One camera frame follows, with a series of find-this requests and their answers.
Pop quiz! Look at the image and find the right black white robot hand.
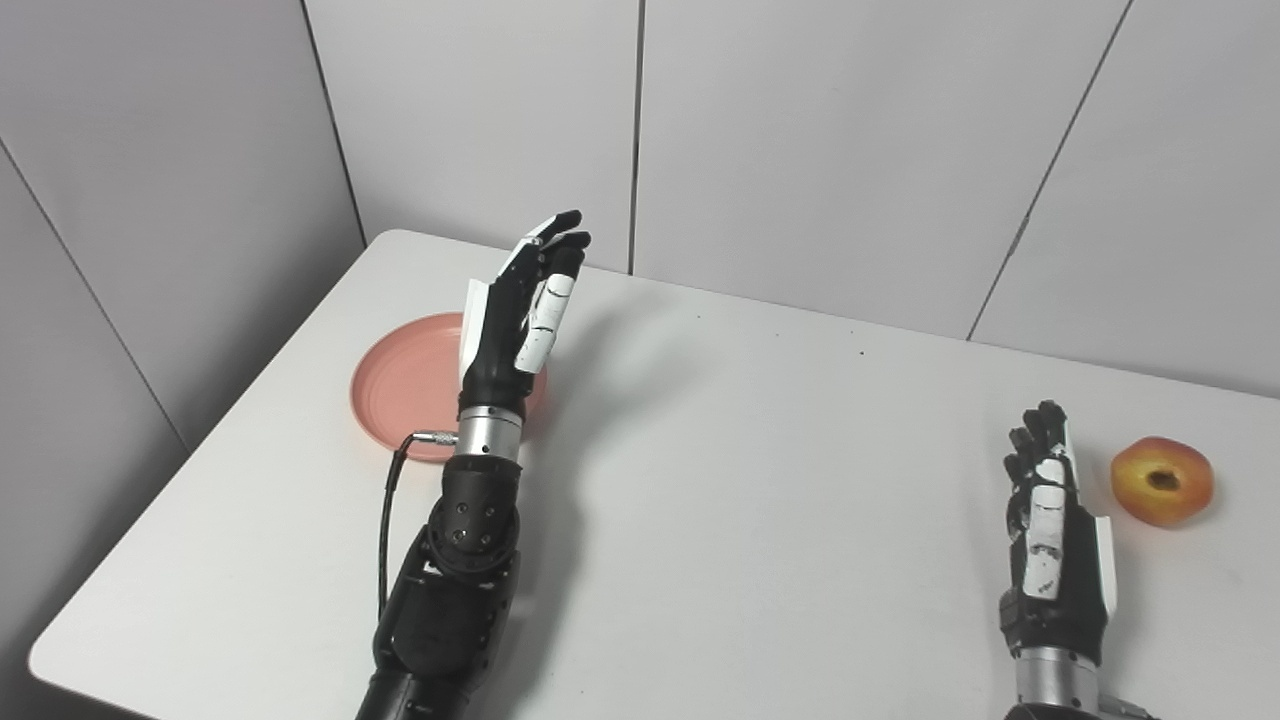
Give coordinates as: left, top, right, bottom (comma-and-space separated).
999, 400, 1118, 666

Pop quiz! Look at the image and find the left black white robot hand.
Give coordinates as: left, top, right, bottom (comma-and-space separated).
457, 210, 592, 421

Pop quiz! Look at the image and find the pink round plate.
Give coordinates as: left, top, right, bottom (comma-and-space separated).
350, 312, 549, 463

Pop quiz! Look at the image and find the red yellow apple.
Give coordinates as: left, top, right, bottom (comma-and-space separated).
1110, 436, 1216, 529

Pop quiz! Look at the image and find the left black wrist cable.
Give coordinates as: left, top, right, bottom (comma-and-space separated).
377, 430, 461, 621

